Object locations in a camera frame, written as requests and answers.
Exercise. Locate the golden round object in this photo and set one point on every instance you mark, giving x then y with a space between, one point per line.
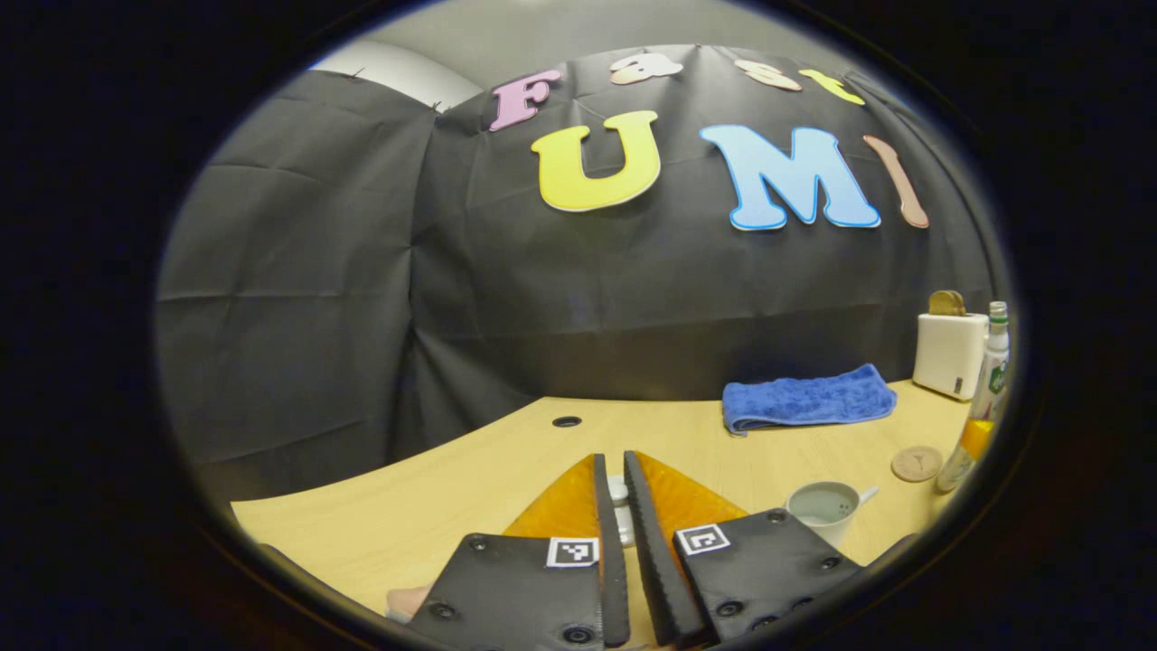
946 304

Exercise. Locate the blue towel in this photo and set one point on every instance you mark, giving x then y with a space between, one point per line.
809 400

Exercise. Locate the black backdrop cloth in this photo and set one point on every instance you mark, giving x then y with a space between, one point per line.
560 298

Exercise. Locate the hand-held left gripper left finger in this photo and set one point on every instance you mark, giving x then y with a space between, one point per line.
613 561

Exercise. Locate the round wooden coaster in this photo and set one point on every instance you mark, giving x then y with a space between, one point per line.
917 464

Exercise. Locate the white green-label water bottle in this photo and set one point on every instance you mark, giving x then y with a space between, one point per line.
992 371

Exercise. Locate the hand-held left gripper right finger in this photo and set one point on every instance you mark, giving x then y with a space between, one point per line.
655 551

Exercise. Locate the white rectangular box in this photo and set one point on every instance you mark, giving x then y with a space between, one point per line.
949 357

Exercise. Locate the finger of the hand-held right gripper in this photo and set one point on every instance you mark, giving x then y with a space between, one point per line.
976 438

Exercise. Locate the white ceramic teacup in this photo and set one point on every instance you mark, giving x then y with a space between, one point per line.
823 511

